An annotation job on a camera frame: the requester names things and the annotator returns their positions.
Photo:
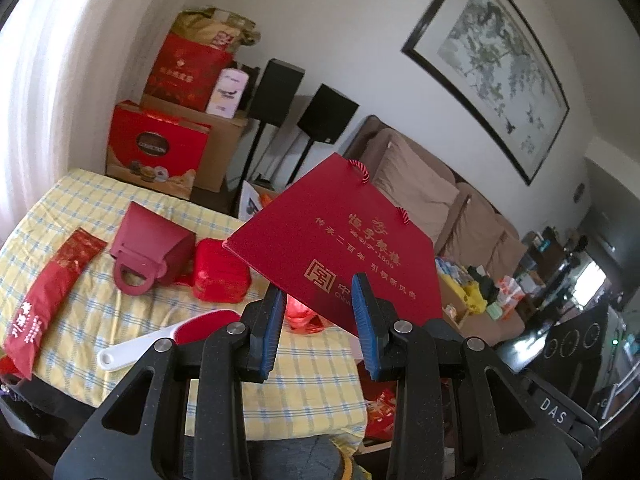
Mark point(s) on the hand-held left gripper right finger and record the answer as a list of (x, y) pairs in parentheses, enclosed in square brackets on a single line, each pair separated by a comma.
[(364, 325)]

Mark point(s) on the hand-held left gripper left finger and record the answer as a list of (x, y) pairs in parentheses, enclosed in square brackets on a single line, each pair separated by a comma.
[(271, 332)]

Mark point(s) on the red paper bag gold print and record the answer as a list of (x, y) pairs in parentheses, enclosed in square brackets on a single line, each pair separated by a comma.
[(340, 240)]

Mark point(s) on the white lint brush red pad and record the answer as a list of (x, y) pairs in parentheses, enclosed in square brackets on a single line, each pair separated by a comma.
[(135, 347)]

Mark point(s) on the dark red handbag-shaped box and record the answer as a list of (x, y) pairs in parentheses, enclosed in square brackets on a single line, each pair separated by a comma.
[(150, 245)]

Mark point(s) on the red foil piece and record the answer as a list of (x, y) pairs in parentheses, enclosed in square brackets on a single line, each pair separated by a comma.
[(300, 315)]

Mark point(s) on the black cabinet with round dials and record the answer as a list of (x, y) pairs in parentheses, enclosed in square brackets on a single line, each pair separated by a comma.
[(575, 345)]

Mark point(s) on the small red embroidered box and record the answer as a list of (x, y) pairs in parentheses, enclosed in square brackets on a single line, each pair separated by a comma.
[(220, 270)]

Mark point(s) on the cardboard box with clutter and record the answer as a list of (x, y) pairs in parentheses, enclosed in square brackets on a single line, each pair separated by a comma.
[(485, 290)]

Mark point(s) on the yellow plaid tablecloth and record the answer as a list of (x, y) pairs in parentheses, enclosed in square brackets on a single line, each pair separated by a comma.
[(150, 400)]

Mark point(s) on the beige sofa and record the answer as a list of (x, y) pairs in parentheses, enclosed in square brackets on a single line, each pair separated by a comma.
[(425, 200)]

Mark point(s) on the black speaker stand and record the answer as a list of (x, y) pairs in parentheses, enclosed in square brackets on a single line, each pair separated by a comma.
[(300, 160), (252, 160)]

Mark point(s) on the large brown carton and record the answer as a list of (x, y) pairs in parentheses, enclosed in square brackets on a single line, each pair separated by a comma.
[(220, 150)]

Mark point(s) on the black speaker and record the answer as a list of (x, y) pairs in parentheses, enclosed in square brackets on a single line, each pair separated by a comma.
[(327, 112), (275, 92)]

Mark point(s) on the red chocolate gift box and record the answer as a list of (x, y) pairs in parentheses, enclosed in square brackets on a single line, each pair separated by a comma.
[(155, 150)]

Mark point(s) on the long red packet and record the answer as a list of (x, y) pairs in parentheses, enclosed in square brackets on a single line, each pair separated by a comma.
[(50, 300)]

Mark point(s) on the small white pink box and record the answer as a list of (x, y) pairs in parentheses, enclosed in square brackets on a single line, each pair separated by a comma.
[(227, 92)]

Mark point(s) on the red and gold gift bag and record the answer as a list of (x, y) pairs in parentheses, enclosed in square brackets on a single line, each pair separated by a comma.
[(185, 70)]

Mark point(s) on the framed ink painting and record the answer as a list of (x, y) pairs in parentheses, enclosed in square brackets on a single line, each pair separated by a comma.
[(495, 70)]

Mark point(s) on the white curtain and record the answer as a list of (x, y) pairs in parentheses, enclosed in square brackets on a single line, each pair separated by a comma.
[(65, 85)]

